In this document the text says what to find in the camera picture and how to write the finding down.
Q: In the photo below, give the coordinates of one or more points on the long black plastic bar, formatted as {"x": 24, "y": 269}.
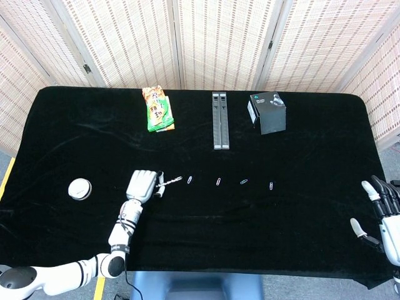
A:
{"x": 216, "y": 122}
{"x": 224, "y": 122}

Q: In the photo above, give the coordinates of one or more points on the black cardboard box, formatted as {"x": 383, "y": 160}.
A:
{"x": 272, "y": 115}

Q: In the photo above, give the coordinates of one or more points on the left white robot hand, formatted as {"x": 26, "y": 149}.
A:
{"x": 140, "y": 184}

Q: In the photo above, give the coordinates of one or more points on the round tin with white lid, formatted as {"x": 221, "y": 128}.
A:
{"x": 79, "y": 188}

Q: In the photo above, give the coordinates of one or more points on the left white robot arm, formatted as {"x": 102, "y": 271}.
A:
{"x": 122, "y": 231}

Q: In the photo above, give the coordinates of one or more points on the black velvet tablecloth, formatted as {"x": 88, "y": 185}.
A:
{"x": 200, "y": 218}

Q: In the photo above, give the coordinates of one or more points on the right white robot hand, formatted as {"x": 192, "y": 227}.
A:
{"x": 390, "y": 231}

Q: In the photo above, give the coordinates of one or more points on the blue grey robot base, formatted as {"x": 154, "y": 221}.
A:
{"x": 200, "y": 286}

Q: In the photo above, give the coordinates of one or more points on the green snack packet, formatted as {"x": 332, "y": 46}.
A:
{"x": 156, "y": 109}

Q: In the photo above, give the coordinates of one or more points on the bamboo folding screen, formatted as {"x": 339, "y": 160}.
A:
{"x": 131, "y": 40}

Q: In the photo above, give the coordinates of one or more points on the brass screen hinge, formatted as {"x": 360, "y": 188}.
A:
{"x": 87, "y": 68}

